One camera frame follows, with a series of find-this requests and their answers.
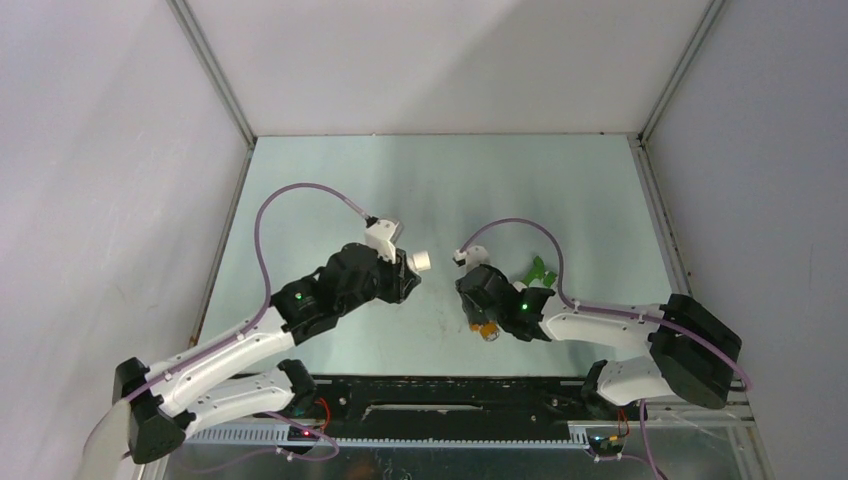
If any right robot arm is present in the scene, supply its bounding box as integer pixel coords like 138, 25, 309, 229
455, 264, 742, 418

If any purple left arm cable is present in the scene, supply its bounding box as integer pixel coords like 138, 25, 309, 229
122, 183, 372, 475

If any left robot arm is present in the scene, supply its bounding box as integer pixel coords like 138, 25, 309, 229
113, 243, 431, 464

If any orange water faucet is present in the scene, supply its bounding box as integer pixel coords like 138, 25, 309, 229
469, 322, 500, 342

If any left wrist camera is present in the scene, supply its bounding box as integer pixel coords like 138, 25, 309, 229
364, 216, 403, 263

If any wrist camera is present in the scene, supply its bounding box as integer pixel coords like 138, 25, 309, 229
452, 245, 490, 274
364, 216, 403, 263

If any green water faucet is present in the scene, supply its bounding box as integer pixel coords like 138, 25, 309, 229
520, 256, 558, 289

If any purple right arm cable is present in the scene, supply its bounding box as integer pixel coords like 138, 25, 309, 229
460, 218, 753, 480

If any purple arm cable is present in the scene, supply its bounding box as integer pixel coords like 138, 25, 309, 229
460, 218, 753, 480
122, 183, 372, 475

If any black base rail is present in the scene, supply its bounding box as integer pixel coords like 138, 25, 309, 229
285, 375, 638, 443

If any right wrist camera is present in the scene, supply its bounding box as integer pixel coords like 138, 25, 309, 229
452, 245, 490, 274

